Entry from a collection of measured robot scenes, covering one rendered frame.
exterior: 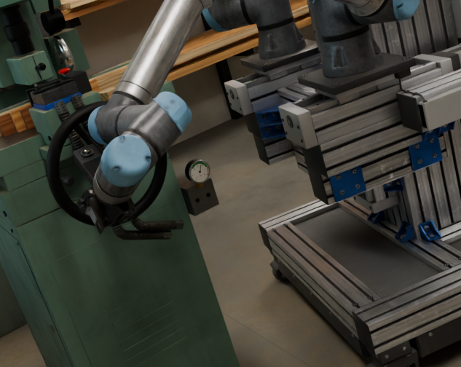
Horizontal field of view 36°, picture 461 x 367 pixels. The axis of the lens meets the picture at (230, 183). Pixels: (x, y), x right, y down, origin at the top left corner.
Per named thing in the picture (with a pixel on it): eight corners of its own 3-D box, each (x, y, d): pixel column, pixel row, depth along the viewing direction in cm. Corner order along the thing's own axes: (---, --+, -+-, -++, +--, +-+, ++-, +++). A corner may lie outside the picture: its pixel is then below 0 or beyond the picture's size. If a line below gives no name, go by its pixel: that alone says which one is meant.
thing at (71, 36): (62, 79, 204) (47, 38, 200) (54, 78, 210) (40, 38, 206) (92, 68, 208) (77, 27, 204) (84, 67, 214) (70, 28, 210)
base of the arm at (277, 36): (295, 41, 232) (288, 12, 229) (314, 45, 218) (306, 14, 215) (253, 57, 229) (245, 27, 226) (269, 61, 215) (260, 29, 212)
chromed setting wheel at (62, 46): (72, 80, 197) (55, 36, 193) (58, 79, 207) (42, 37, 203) (81, 76, 198) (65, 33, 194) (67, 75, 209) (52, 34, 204)
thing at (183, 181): (196, 216, 192) (187, 190, 190) (175, 208, 203) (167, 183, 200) (221, 203, 196) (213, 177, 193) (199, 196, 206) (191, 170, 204)
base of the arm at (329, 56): (365, 55, 186) (357, 18, 183) (395, 60, 173) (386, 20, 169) (314, 73, 184) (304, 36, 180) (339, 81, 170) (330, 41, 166)
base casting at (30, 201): (14, 229, 171) (-1, 195, 168) (-34, 190, 220) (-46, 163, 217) (171, 156, 190) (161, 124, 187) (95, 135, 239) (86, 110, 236)
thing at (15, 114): (18, 132, 180) (10, 111, 179) (17, 132, 182) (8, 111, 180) (103, 98, 190) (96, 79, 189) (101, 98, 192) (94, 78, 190)
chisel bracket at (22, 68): (31, 91, 180) (18, 59, 177) (17, 89, 192) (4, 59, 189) (58, 81, 183) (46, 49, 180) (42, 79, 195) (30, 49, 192)
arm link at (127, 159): (165, 150, 115) (133, 187, 112) (151, 172, 125) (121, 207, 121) (127, 119, 115) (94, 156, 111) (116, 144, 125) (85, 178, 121)
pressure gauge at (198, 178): (195, 194, 188) (186, 165, 186) (188, 191, 191) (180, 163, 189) (215, 183, 191) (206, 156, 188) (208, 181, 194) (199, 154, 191)
